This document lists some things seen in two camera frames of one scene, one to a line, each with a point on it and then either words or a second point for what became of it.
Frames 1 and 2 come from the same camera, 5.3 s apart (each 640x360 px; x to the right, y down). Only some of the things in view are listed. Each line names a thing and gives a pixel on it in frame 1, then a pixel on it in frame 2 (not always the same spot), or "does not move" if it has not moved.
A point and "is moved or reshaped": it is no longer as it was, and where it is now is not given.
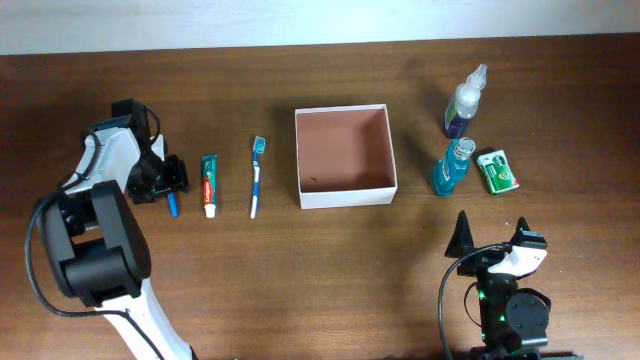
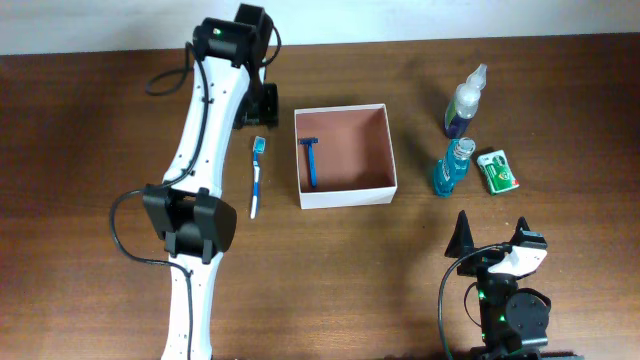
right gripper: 462,241 does not move
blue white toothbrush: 258,148 does not move
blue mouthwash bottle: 454,165 does not move
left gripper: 179,177 → 269,115
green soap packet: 498,173 does not move
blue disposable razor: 173,205 is moved or reshaped
